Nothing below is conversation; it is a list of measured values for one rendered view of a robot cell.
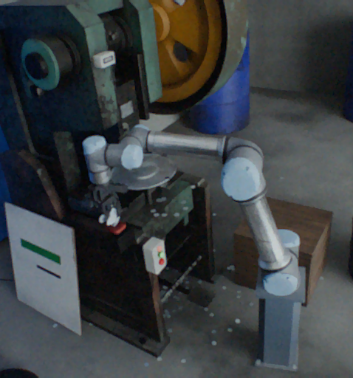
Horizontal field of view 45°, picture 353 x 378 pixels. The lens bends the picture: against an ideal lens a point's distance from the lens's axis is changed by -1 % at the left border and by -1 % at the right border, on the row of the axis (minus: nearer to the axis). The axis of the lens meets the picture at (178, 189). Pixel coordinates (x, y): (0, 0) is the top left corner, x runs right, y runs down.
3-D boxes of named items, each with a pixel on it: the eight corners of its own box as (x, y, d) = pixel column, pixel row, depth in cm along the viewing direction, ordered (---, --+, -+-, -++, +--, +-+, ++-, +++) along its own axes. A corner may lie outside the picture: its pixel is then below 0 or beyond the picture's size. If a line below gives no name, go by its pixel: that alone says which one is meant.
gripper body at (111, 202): (90, 212, 153) (83, 184, 147) (105, 200, 159) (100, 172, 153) (105, 218, 149) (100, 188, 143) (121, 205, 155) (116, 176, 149)
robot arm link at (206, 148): (267, 132, 143) (131, 117, 153) (264, 147, 134) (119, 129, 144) (264, 162, 149) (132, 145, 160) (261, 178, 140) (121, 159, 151)
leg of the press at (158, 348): (171, 340, 204) (147, 179, 157) (157, 358, 196) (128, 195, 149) (42, 278, 250) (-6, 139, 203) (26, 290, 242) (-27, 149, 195)
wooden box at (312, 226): (326, 261, 240) (333, 211, 222) (306, 307, 213) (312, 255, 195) (260, 243, 259) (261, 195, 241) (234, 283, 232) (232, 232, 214)
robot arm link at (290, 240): (298, 253, 167) (300, 225, 160) (297, 276, 157) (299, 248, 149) (267, 250, 171) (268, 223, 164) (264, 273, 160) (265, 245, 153)
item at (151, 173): (97, 180, 185) (97, 178, 185) (138, 150, 204) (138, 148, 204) (149, 196, 170) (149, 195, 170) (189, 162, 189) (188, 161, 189)
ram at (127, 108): (151, 142, 187) (142, 76, 171) (130, 156, 176) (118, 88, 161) (120, 136, 195) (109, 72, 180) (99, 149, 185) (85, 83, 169)
